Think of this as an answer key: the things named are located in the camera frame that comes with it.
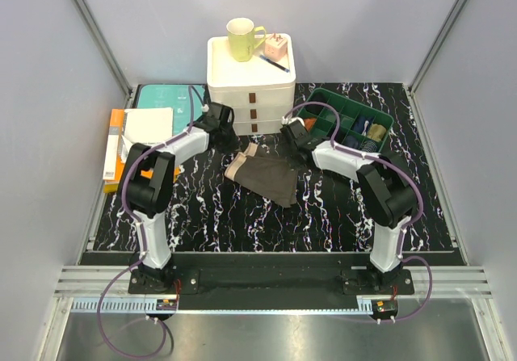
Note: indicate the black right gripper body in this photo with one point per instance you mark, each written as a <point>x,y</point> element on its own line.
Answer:
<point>291,150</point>

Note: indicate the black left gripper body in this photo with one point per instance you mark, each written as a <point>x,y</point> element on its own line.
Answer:
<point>229,142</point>

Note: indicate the grey underwear with cream waistband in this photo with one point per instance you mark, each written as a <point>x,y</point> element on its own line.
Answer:
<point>271,177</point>

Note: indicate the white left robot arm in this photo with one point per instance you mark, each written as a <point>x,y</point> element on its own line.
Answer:
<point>147,183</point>

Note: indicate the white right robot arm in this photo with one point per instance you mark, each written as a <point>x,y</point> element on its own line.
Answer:
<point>390,195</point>

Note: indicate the rolled orange garment in tray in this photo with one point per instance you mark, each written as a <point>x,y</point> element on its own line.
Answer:
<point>309,123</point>

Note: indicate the teal plastic board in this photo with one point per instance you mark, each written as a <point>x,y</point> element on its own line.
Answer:
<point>177,97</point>

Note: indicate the white three-drawer storage unit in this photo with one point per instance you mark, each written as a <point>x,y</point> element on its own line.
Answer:
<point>259,92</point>

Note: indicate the rolled grey-blue garment in tray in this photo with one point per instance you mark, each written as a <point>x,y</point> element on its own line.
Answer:
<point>352,142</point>

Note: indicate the rolled navy garment in tray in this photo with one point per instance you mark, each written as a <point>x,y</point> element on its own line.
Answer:
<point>361,124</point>

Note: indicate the green divided organizer tray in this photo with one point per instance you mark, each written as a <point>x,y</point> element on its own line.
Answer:
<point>349,123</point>

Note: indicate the rolled striped garment in tray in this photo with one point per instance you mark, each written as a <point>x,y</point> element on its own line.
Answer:
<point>370,146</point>

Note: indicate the white paper manual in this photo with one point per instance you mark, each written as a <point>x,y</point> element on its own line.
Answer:
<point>148,126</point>

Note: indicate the rolled khaki garment in tray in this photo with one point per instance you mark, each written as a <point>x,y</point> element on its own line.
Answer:
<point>376,132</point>

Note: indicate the blue pen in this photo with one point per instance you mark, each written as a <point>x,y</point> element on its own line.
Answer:
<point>274,64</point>

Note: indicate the yellow-green mug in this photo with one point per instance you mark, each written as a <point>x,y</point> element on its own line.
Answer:
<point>244,38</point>

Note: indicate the pink power adapter cube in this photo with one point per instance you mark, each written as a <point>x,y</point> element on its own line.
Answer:
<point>275,47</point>

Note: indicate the orange book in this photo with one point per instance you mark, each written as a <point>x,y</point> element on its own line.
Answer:
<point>113,166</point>

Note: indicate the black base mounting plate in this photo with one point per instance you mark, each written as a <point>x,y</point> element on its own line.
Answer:
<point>351,273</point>

